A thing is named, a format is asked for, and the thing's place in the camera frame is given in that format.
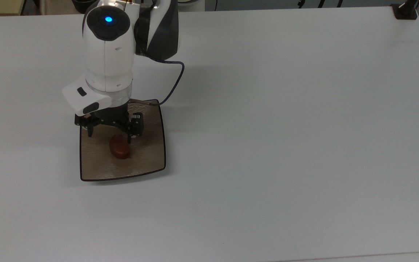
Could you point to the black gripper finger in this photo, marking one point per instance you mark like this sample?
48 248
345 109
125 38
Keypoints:
136 125
89 122

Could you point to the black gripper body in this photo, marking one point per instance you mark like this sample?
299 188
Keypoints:
113 115

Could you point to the small round reddish-brown food item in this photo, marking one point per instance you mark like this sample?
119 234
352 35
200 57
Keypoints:
119 147

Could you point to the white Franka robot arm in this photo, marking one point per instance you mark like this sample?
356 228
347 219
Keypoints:
107 54

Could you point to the square brown ceramic plate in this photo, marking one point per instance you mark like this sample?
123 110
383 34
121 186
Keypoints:
144 153

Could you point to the black round object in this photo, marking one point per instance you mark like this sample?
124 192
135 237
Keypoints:
80 5

